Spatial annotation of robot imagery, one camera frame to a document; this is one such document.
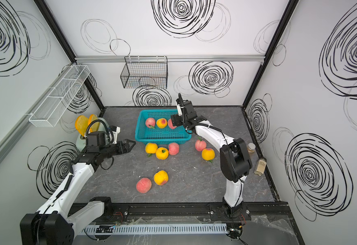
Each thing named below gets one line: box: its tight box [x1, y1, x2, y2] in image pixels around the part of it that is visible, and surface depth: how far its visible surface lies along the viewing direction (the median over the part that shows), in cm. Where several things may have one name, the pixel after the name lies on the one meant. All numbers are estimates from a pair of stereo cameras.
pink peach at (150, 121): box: [145, 117, 156, 129], surface depth 107 cm
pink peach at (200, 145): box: [194, 139, 207, 152], surface depth 95 cm
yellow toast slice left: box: [74, 115, 89, 137], surface depth 84 cm
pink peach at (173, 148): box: [168, 142, 180, 156], surface depth 93 cm
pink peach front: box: [136, 177, 152, 194], surface depth 79 cm
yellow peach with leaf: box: [155, 147, 169, 160], surface depth 91 cm
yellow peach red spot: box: [156, 117, 168, 129], surface depth 106 cm
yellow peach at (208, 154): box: [201, 148, 216, 161], surface depth 92 cm
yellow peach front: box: [153, 169, 169, 186], surface depth 82 cm
